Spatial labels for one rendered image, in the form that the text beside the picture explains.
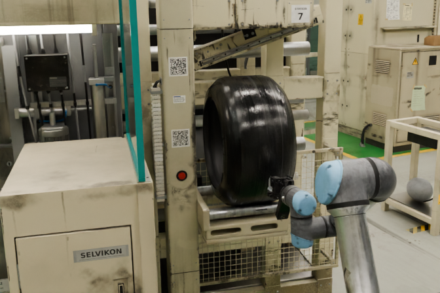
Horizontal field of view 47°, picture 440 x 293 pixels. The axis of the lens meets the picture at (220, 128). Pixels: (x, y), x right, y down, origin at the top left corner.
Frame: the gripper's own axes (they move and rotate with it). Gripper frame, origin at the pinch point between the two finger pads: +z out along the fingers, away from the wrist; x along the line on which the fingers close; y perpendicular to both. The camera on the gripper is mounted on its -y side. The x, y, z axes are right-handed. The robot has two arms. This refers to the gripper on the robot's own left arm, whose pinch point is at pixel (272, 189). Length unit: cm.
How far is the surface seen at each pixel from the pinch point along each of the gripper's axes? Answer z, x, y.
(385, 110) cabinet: 366, -273, -7
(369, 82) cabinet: 393, -267, 28
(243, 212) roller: 11.7, 8.9, -11.3
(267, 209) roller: 11.7, -1.7, -11.4
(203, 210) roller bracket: 7.7, 26.5, -7.8
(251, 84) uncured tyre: 10.9, 3.5, 41.6
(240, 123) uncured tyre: -1.4, 12.0, 27.2
